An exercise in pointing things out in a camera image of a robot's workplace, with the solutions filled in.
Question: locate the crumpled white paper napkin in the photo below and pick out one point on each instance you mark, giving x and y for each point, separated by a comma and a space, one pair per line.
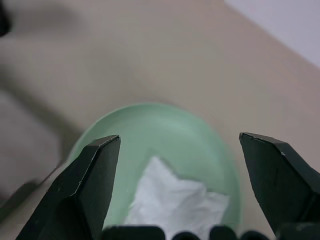
175, 197

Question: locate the light green bowl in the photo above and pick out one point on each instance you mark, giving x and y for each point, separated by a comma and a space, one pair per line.
172, 132

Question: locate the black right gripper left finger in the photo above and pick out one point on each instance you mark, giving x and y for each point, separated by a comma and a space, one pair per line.
82, 185

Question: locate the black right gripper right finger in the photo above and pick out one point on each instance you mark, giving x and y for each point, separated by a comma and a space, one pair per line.
280, 180

